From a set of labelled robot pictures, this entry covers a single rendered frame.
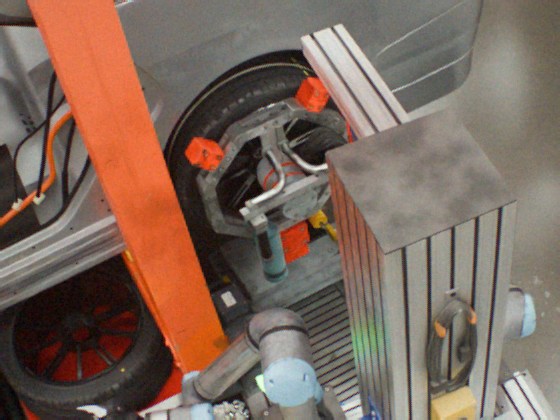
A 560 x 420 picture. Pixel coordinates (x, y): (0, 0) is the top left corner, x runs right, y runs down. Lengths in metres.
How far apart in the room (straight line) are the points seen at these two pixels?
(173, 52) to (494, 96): 2.24
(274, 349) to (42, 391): 1.44
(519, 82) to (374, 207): 3.25
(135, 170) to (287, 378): 0.64
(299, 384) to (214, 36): 1.20
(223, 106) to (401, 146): 1.47
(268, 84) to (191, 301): 0.78
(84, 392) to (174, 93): 1.10
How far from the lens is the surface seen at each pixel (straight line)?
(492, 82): 4.74
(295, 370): 2.04
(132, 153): 2.25
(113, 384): 3.27
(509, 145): 4.43
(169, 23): 2.74
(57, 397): 3.32
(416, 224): 1.52
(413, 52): 3.32
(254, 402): 3.18
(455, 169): 1.59
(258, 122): 3.01
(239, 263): 3.79
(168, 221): 2.46
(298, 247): 3.50
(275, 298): 3.76
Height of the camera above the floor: 3.22
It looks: 50 degrees down
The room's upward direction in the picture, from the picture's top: 12 degrees counter-clockwise
